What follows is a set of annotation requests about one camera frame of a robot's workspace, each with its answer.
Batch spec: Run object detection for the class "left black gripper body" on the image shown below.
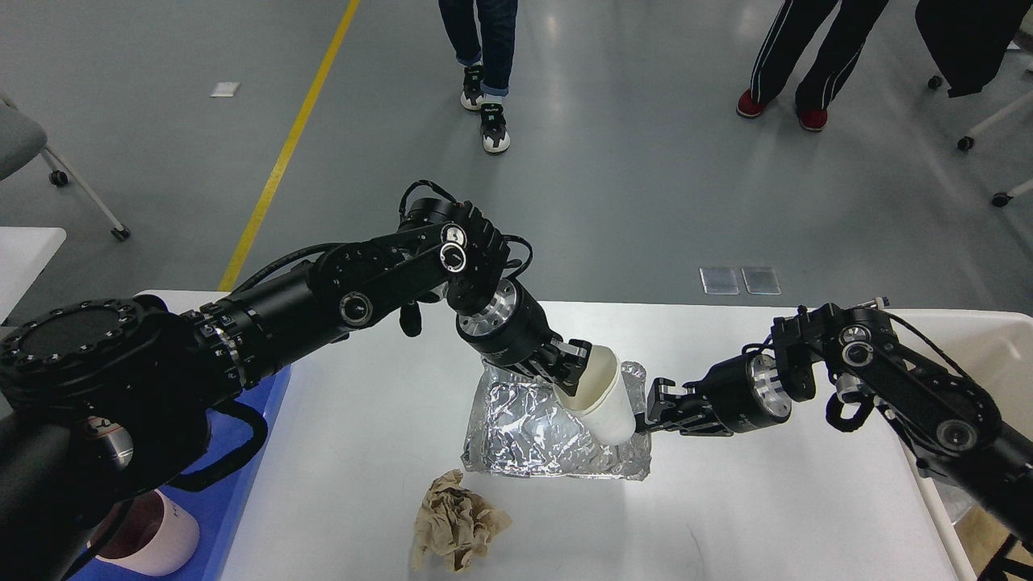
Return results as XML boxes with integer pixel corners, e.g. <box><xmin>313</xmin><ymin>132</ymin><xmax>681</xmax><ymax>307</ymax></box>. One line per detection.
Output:
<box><xmin>455</xmin><ymin>278</ymin><xmax>562</xmax><ymax>373</ymax></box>

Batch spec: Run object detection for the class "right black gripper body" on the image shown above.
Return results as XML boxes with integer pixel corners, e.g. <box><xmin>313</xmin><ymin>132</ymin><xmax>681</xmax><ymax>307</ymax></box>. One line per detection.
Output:
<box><xmin>686</xmin><ymin>353</ymin><xmax>793</xmax><ymax>434</ymax></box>

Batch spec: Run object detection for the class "white paper cup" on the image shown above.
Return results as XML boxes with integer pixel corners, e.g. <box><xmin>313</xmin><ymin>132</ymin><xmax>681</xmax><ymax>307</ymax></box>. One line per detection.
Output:
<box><xmin>554</xmin><ymin>345</ymin><xmax>636</xmax><ymax>445</ymax></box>

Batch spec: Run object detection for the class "aluminium foil tray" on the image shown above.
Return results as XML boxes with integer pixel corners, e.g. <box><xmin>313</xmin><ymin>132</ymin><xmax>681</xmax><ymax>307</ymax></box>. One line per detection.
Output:
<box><xmin>460</xmin><ymin>363</ymin><xmax>652</xmax><ymax>481</ymax></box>

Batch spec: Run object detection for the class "brown paper napkin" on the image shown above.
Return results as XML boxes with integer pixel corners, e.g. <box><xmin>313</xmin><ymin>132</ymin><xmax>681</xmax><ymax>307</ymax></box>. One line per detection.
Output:
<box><xmin>410</xmin><ymin>470</ymin><xmax>512</xmax><ymax>574</ymax></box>

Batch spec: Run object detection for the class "pink mug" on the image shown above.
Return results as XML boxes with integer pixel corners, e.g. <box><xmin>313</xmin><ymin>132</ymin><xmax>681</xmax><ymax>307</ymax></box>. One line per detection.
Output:
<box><xmin>91</xmin><ymin>491</ymin><xmax>200</xmax><ymax>577</ymax></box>

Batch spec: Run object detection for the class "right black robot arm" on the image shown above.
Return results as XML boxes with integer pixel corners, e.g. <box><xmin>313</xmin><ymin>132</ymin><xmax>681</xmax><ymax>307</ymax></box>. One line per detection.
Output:
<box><xmin>635</xmin><ymin>298</ymin><xmax>1032</xmax><ymax>580</ymax></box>

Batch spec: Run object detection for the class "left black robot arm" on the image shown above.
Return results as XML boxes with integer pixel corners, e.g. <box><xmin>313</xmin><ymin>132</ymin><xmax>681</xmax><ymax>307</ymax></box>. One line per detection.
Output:
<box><xmin>2</xmin><ymin>180</ymin><xmax>596</xmax><ymax>580</ymax></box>

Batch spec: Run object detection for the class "right clear floor plate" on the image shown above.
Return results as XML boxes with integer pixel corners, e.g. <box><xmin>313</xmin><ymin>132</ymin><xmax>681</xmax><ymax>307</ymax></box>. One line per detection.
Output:
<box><xmin>739</xmin><ymin>267</ymin><xmax>782</xmax><ymax>295</ymax></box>

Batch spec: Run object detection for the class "clear floor plate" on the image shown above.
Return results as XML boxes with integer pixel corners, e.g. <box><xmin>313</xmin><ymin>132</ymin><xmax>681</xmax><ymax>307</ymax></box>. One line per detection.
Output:
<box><xmin>700</xmin><ymin>267</ymin><xmax>741</xmax><ymax>295</ymax></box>
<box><xmin>739</xmin><ymin>267</ymin><xmax>782</xmax><ymax>295</ymax></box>

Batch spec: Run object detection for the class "left clear floor plate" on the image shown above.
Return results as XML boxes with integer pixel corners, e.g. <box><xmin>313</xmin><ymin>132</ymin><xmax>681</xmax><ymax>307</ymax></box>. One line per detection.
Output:
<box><xmin>700</xmin><ymin>267</ymin><xmax>741</xmax><ymax>295</ymax></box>

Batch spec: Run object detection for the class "beige plastic waste bin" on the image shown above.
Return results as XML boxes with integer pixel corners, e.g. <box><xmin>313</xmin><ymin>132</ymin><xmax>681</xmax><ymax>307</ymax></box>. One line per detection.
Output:
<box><xmin>852</xmin><ymin>309</ymin><xmax>1033</xmax><ymax>581</ymax></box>

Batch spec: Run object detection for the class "standing person in jeans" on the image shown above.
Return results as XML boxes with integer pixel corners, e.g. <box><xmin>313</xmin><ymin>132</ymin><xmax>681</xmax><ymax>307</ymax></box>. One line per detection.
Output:
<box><xmin>437</xmin><ymin>1</ymin><xmax>519</xmax><ymax>155</ymax></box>

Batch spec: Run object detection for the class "white chair base with castors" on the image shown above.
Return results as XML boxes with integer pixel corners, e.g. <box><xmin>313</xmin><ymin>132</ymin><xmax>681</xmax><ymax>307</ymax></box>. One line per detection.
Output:
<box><xmin>926</xmin><ymin>48</ymin><xmax>1033</xmax><ymax>210</ymax></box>

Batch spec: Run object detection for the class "walking person in tracksuit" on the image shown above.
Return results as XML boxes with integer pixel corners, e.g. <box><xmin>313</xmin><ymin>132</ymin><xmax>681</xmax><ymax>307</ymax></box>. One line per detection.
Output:
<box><xmin>735</xmin><ymin>0</ymin><xmax>1033</xmax><ymax>133</ymax></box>

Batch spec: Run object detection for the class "white side table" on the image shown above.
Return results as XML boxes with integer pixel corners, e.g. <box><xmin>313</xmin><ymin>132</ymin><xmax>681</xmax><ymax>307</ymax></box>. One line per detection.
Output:
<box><xmin>1</xmin><ymin>227</ymin><xmax>67</xmax><ymax>322</ymax></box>

